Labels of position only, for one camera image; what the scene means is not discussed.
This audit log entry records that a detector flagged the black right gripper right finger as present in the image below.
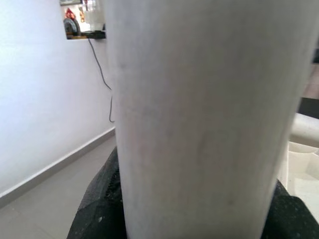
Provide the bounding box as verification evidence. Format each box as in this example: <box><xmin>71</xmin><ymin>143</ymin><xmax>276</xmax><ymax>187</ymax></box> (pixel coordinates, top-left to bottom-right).
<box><xmin>261</xmin><ymin>178</ymin><xmax>319</xmax><ymax>239</ymax></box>

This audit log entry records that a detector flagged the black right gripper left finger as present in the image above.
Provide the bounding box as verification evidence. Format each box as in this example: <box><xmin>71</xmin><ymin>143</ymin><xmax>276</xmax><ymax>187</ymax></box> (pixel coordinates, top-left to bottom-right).
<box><xmin>66</xmin><ymin>146</ymin><xmax>128</xmax><ymax>239</ymax></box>

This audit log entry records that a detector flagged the white plastic table top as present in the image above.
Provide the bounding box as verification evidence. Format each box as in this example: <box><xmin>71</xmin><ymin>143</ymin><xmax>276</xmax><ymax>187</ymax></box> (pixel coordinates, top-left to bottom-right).
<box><xmin>278</xmin><ymin>139</ymin><xmax>319</xmax><ymax>215</ymax></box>

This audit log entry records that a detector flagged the black flat box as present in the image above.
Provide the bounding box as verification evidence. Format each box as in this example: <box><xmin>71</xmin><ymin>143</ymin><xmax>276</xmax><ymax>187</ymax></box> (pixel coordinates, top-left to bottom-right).
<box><xmin>86</xmin><ymin>29</ymin><xmax>107</xmax><ymax>40</ymax></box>

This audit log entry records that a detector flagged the dark round plate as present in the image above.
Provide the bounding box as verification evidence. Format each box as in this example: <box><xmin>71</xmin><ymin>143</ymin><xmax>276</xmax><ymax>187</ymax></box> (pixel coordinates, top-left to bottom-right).
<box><xmin>63</xmin><ymin>18</ymin><xmax>82</xmax><ymax>36</ymax></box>

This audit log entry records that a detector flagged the white plastic container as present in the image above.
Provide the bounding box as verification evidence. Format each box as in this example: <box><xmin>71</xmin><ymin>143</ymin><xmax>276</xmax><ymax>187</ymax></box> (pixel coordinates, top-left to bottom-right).
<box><xmin>84</xmin><ymin>0</ymin><xmax>105</xmax><ymax>31</ymax></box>

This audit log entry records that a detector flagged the thin black wall cable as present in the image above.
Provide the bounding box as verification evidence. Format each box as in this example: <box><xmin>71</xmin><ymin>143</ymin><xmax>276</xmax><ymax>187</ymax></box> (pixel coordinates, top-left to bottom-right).
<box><xmin>88</xmin><ymin>38</ymin><xmax>116</xmax><ymax>123</ymax></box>

